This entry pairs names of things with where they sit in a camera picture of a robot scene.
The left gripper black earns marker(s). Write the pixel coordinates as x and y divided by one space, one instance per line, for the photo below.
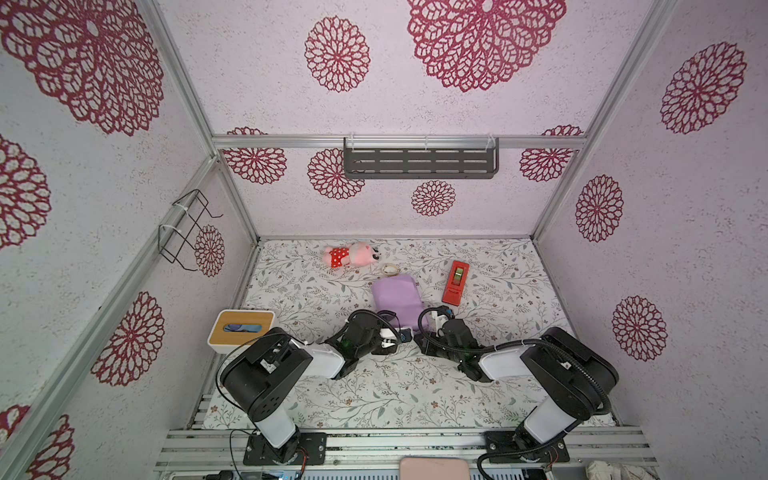
381 320

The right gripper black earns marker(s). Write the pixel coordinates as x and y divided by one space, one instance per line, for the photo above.
429 339

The pink wrapping paper sheet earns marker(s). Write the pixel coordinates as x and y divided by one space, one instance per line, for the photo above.
399 294

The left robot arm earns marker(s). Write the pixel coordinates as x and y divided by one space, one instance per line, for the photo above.
258 380

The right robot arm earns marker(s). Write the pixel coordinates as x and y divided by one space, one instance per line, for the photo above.
577 382

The white tissue box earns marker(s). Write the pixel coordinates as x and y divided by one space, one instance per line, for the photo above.
234 327

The red tape dispenser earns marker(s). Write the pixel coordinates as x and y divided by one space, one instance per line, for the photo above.
456 283

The clear tape roll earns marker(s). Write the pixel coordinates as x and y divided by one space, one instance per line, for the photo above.
390 270

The pink plush toy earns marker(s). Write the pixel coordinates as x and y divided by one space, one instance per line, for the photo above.
355 255

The white cloth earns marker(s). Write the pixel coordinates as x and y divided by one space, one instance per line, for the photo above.
601 470

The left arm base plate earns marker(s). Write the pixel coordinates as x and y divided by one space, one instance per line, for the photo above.
302 449

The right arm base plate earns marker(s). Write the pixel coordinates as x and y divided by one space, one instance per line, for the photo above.
510 447

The grey wall shelf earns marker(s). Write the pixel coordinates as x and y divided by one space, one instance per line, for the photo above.
426 162

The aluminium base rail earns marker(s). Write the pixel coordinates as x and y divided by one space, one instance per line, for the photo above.
209 450

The black wire wall rack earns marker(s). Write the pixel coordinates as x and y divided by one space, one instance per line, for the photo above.
172 238

